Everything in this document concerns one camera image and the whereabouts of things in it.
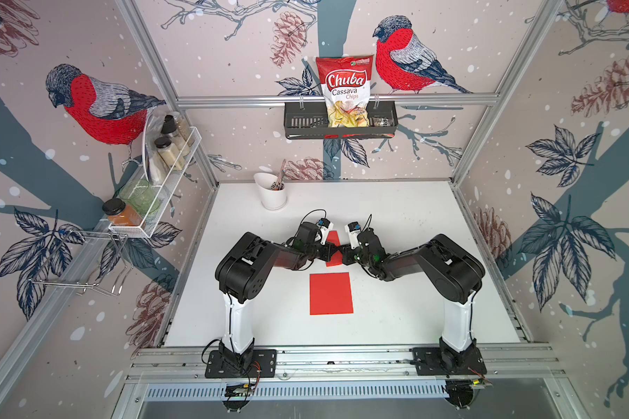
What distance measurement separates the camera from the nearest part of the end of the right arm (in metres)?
0.79

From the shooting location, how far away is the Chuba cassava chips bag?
0.81 metres

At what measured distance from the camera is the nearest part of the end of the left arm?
0.81m
